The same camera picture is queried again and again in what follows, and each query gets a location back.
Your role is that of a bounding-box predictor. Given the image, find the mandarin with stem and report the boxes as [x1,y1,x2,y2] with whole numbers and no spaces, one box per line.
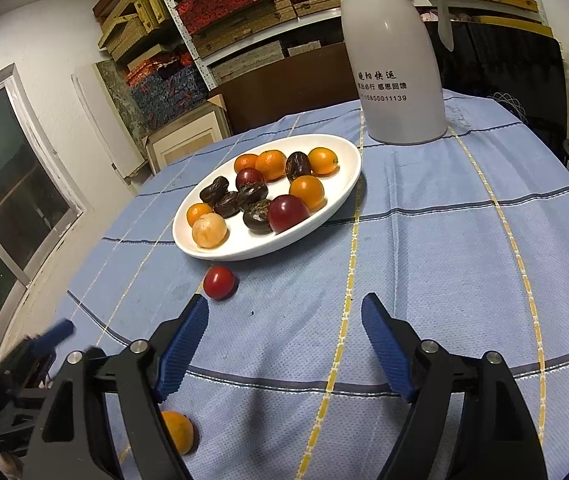
[162,411,196,455]

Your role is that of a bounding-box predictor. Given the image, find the small red cherry tomato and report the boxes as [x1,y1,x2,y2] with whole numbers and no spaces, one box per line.
[203,266,238,301]

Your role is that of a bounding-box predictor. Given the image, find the white thermos jug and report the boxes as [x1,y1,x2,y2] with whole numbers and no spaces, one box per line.
[341,0,453,145]

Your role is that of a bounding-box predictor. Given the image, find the blue checked tablecloth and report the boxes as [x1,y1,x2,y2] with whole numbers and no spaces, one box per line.
[58,92,569,479]

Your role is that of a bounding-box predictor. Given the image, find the dark red plum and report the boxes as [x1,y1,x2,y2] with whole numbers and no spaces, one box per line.
[268,194,310,234]

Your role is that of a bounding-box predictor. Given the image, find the dark brown board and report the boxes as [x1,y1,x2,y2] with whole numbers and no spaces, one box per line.
[210,42,358,133]

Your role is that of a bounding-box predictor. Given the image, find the dark water chestnut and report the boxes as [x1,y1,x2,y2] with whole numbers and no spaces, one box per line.
[200,176,229,207]
[237,182,268,210]
[214,191,241,219]
[285,151,313,182]
[243,198,272,234]

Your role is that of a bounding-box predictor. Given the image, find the white oval plate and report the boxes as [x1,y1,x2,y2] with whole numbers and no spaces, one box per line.
[173,133,361,262]

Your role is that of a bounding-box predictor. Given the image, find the white metal shelf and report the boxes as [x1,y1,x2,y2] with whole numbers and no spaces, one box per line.
[91,0,555,89]

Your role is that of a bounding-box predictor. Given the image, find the window with white frame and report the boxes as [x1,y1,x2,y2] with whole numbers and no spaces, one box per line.
[0,65,83,346]

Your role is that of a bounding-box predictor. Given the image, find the pale yellow round fruit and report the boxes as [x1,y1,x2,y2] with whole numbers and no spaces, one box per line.
[192,212,228,249]

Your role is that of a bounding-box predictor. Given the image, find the small orange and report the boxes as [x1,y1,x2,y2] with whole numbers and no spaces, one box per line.
[307,146,339,177]
[187,203,213,226]

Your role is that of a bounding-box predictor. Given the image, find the person's left hand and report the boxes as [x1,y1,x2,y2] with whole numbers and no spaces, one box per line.
[0,453,24,480]

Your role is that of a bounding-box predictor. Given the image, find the cardboard box with frame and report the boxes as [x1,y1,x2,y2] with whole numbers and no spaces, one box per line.
[146,96,232,174]

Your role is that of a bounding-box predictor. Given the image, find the white leaning panel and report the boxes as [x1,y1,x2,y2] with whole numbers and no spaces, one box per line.
[71,64,146,183]

